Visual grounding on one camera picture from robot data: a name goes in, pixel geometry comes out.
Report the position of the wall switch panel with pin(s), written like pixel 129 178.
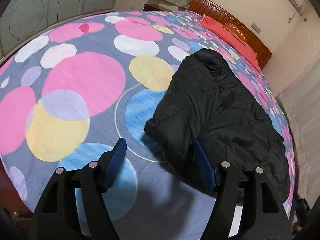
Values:
pixel 256 28

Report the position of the red pillow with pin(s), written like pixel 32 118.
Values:
pixel 244 49

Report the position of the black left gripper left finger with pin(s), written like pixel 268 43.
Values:
pixel 56 216

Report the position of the black puffer jacket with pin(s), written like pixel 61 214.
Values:
pixel 206 102

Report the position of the brown wooden headboard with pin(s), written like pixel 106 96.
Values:
pixel 222 16

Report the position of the frosted glass wardrobe door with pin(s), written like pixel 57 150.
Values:
pixel 21 19

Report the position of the dark wooden nightstand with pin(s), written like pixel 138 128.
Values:
pixel 154 7

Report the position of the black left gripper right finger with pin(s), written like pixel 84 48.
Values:
pixel 263 215

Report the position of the orange patterned cushion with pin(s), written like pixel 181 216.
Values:
pixel 236 32

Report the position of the colourful polka dot blanket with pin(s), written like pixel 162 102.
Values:
pixel 68 95

